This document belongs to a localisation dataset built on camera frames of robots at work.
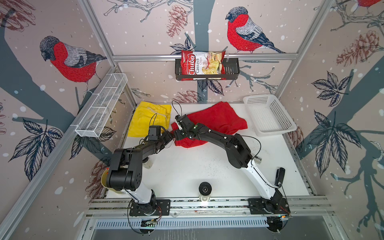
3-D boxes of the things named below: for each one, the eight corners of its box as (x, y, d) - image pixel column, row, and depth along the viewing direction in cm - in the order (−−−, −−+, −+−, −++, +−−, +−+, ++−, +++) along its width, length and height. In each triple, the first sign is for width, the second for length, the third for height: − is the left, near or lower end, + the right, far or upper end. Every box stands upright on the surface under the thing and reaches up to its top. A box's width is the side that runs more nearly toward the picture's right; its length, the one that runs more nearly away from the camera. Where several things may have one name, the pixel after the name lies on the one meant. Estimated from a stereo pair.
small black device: (273, 184, 82) (276, 182, 79) (277, 169, 88) (280, 166, 85) (279, 187, 81) (282, 185, 78) (282, 171, 87) (285, 169, 84)
